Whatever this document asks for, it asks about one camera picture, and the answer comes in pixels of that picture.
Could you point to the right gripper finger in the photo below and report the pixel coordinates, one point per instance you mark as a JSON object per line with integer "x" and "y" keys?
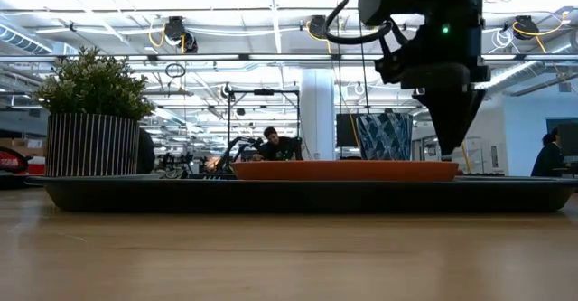
{"x": 465, "y": 111}
{"x": 435, "y": 120}

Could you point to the dark blue patterned cup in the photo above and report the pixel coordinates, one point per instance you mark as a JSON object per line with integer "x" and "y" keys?
{"x": 384, "y": 136}

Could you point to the orange plastic plate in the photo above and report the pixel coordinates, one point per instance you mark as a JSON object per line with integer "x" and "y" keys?
{"x": 343, "y": 171}

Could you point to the black plastic serving tray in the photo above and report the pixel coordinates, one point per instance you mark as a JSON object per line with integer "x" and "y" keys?
{"x": 289, "y": 197}

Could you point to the black monitor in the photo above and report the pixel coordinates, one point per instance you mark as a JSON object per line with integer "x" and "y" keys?
{"x": 347, "y": 129}

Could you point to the person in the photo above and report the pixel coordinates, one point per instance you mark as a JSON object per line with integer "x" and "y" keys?
{"x": 277, "y": 147}
{"x": 548, "y": 158}

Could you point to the long ceiling light bar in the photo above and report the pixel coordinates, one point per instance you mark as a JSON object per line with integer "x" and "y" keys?
{"x": 226, "y": 57}

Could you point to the white building pillar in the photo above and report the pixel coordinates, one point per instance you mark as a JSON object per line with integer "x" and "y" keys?
{"x": 316, "y": 111}

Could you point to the artificial green plant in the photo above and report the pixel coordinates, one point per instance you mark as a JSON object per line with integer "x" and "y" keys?
{"x": 90, "y": 84}

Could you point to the silver ventilation duct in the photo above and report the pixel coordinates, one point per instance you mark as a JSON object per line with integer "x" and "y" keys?
{"x": 510, "y": 77}

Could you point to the dark wall panel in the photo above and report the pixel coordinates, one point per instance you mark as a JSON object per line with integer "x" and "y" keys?
{"x": 570, "y": 134}

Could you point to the black background rig frame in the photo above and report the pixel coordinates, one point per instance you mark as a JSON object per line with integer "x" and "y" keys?
{"x": 263, "y": 92}

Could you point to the black metal table frame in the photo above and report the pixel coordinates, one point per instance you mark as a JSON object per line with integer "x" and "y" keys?
{"x": 11, "y": 181}

